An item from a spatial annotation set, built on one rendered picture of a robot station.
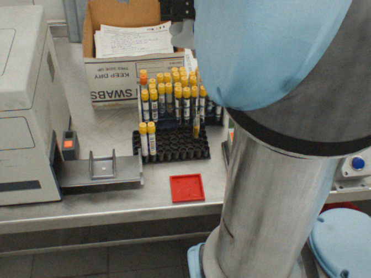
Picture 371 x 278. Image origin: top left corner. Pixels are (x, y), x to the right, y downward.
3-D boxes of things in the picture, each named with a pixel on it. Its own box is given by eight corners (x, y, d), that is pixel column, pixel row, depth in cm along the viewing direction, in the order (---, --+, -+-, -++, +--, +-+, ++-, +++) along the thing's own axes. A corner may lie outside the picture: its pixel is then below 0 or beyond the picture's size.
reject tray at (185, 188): (172, 203, 90) (172, 201, 89) (169, 178, 95) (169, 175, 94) (205, 200, 90) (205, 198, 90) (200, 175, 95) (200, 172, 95)
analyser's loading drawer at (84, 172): (43, 193, 89) (37, 176, 85) (46, 168, 94) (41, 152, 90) (143, 184, 91) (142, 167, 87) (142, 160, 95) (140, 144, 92)
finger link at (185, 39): (170, 58, 83) (169, 14, 77) (201, 56, 84) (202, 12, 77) (171, 68, 81) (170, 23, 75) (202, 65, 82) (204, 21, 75)
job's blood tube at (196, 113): (193, 146, 101) (194, 114, 94) (192, 142, 102) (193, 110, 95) (199, 145, 101) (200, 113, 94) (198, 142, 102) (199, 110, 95)
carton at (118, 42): (90, 107, 111) (80, 58, 100) (93, 44, 131) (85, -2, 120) (186, 101, 113) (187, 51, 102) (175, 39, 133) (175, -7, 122)
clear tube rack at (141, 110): (140, 133, 104) (138, 110, 99) (138, 106, 111) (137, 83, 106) (224, 126, 106) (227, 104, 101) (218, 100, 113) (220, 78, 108)
